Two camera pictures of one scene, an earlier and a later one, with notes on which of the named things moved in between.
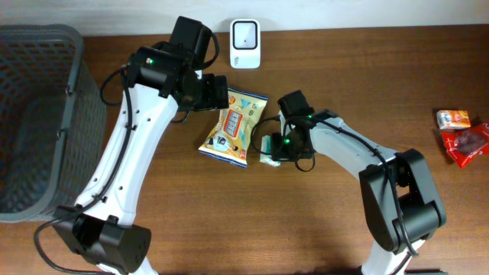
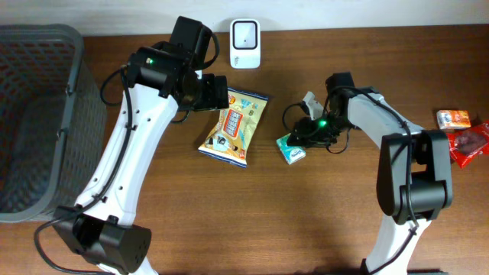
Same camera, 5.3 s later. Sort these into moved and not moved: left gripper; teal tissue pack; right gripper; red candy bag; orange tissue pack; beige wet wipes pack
Moved: teal tissue pack; right gripper
Not moved: red candy bag; orange tissue pack; beige wet wipes pack; left gripper
